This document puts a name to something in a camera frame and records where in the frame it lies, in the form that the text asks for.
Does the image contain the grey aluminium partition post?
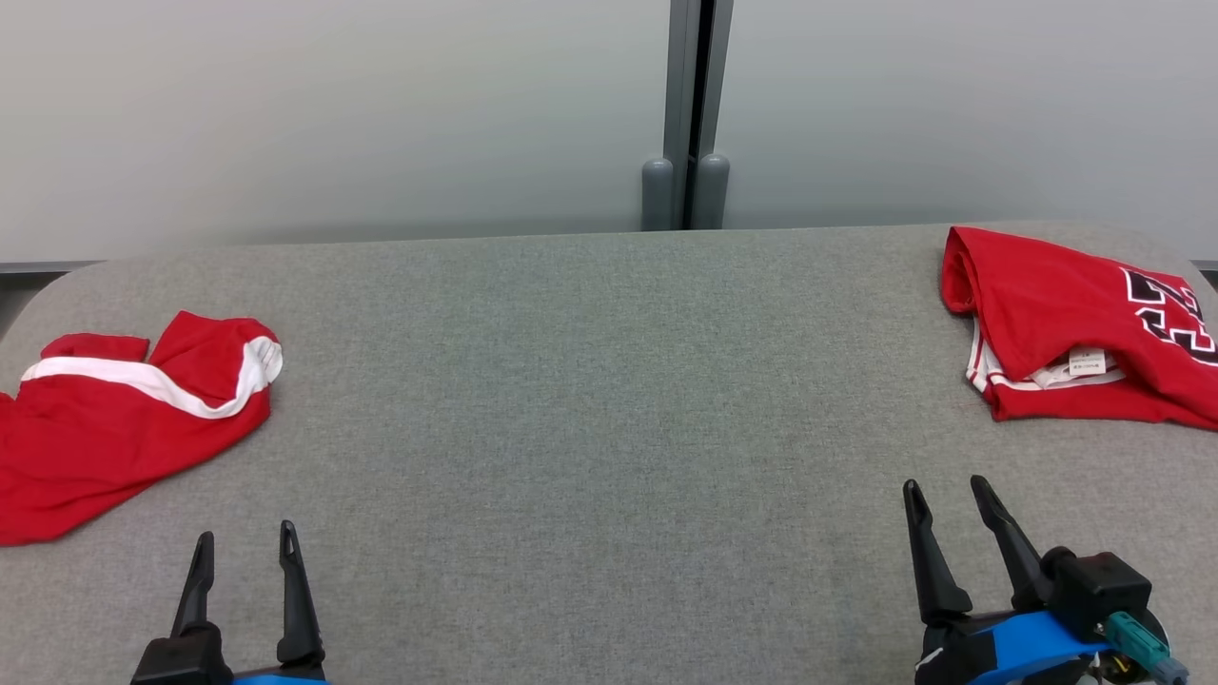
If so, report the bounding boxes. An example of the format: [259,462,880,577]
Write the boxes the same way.
[641,0,702,232]
[690,0,735,230]

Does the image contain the red jersey shirt white sleeves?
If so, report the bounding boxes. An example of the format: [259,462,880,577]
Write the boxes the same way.
[940,225,1218,431]

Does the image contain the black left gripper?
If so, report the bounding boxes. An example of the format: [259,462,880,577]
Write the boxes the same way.
[130,520,326,685]

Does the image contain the right camera cable green plug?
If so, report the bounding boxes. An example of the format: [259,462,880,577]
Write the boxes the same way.
[1094,612,1190,685]

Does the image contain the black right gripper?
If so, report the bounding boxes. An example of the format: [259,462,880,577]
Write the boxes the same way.
[902,474,1053,685]

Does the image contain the red shorts white trim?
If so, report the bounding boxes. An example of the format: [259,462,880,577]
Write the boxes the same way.
[0,310,284,547]

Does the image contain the blue right camera mount bracket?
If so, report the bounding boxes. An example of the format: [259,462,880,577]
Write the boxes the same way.
[980,609,1114,685]

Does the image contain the grey fabric padded surface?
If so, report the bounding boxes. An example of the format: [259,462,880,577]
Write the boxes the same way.
[0,221,1218,685]

